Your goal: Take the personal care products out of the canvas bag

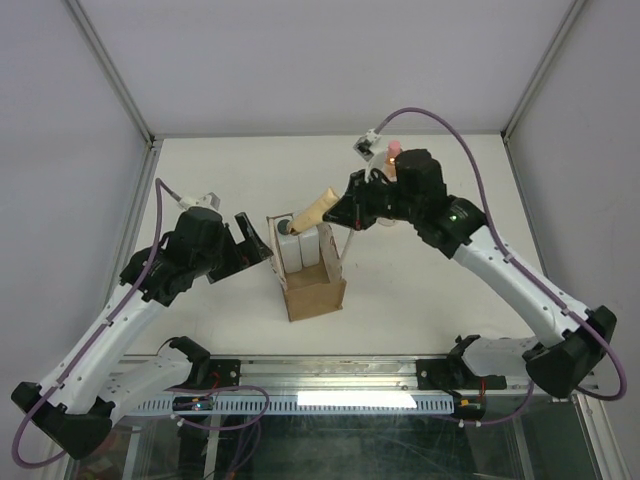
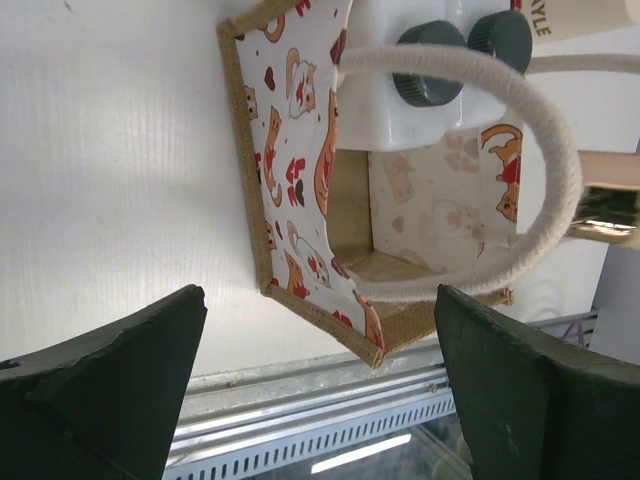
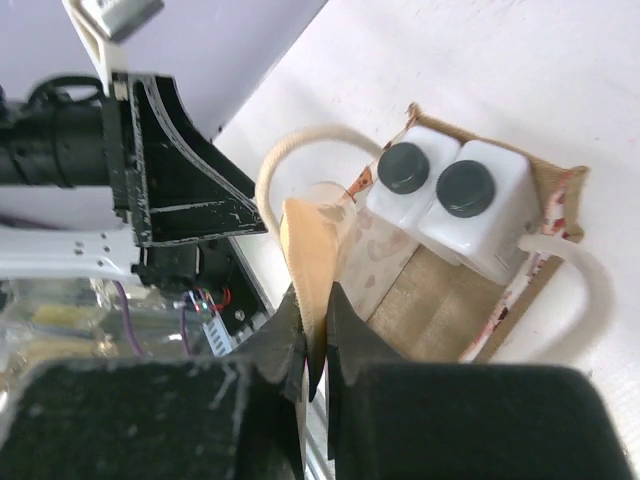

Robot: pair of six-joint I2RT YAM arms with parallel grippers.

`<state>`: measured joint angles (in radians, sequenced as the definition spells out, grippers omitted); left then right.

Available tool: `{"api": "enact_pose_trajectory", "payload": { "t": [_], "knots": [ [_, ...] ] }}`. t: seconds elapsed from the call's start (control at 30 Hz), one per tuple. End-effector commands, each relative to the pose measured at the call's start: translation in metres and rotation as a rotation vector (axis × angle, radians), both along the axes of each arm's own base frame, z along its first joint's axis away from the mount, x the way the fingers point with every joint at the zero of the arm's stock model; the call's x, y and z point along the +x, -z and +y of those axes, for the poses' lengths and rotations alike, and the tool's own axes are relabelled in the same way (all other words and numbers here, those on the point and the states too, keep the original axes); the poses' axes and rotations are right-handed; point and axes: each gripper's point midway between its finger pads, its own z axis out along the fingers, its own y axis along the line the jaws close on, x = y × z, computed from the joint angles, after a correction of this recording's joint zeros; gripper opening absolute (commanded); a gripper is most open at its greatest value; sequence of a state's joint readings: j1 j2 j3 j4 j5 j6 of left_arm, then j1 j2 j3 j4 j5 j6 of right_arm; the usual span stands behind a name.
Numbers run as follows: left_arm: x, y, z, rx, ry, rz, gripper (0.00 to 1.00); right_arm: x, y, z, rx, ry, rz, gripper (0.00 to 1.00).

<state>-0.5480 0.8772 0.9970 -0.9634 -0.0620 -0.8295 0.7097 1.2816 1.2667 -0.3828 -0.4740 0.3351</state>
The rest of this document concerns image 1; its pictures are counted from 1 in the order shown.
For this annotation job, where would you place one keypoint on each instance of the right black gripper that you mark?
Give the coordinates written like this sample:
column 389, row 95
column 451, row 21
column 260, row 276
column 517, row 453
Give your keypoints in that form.
column 350, row 211

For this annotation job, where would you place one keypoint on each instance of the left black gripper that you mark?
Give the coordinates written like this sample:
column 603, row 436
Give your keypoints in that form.
column 251, row 250

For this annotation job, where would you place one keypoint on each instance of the white bottle grey cap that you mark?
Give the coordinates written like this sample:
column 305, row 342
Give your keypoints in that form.
column 289, row 246
column 309, row 247

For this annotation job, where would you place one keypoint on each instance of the cream tube beige cap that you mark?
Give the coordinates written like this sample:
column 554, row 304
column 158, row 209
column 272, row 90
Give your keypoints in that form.
column 313, row 215

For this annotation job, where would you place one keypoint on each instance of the orange bottle pink cap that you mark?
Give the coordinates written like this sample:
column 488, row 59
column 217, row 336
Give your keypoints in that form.
column 394, row 148

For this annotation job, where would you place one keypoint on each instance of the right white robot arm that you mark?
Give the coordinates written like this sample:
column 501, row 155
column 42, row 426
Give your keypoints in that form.
column 569, row 339

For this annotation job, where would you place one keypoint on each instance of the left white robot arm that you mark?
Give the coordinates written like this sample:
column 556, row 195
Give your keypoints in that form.
column 77, row 404

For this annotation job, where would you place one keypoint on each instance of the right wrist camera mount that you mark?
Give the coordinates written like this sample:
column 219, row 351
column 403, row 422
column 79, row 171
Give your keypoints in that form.
column 371, row 148

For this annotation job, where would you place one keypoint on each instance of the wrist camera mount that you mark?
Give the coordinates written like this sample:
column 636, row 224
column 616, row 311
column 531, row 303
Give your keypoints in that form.
column 371, row 148
column 209, row 201

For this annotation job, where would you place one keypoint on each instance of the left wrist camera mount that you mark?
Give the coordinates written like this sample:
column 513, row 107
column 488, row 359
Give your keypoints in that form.
column 209, row 201

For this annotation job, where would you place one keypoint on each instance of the white cable duct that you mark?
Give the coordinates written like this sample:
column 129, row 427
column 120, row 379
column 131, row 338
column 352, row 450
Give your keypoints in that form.
column 301, row 403

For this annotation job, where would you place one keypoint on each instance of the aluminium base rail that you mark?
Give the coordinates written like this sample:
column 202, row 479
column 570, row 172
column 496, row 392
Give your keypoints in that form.
column 287, row 374

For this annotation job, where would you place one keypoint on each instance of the left aluminium frame post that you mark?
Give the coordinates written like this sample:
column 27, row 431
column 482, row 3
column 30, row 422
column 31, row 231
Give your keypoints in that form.
column 96, row 46

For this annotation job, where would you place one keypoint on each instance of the aluminium frame post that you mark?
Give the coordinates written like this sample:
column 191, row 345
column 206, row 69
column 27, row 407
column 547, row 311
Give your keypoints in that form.
column 544, row 66
column 96, row 46

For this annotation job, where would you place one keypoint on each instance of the right aluminium frame post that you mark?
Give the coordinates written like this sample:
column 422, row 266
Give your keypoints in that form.
column 544, row 66

